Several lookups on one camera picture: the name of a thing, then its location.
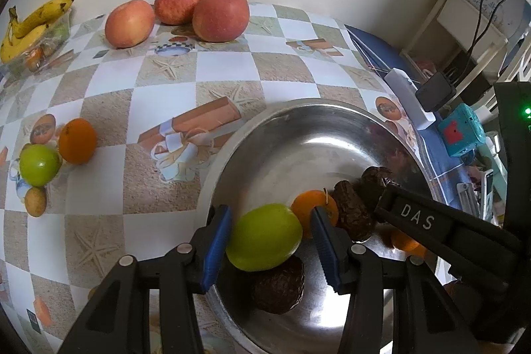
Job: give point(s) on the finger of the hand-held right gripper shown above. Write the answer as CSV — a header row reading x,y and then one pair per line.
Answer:
x,y
419,217

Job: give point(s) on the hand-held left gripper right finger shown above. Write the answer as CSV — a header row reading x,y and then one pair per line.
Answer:
x,y
327,254

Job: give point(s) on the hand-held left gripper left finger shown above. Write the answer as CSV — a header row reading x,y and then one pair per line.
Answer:
x,y
215,246

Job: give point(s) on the orange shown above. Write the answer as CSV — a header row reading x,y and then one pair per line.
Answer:
x,y
305,209
408,245
77,146

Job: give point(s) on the elongated dark avocado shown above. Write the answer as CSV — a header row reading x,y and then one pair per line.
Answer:
x,y
352,213

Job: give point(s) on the green guava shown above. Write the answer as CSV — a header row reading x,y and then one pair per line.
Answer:
x,y
39,170
264,236

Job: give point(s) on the large dark avocado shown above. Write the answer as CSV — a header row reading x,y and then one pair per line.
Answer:
x,y
375,182

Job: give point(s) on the round dark avocado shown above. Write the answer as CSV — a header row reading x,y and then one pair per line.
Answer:
x,y
280,287

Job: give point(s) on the steel bowl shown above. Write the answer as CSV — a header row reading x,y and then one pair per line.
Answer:
x,y
298,155

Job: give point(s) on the teal toy box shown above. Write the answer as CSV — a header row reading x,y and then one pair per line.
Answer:
x,y
460,130

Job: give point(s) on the black power adapter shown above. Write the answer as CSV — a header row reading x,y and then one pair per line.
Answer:
x,y
435,90

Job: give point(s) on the white box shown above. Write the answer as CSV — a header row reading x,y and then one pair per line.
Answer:
x,y
404,97

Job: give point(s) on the white shelf rack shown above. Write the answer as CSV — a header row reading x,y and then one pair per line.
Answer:
x,y
450,9

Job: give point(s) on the small yellow-brown fruit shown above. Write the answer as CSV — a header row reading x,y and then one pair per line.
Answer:
x,y
35,201

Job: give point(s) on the red apple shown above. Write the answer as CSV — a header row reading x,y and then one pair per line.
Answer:
x,y
129,23
220,14
178,3

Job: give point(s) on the clear plastic fruit container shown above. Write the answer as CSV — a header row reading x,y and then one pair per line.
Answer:
x,y
45,43

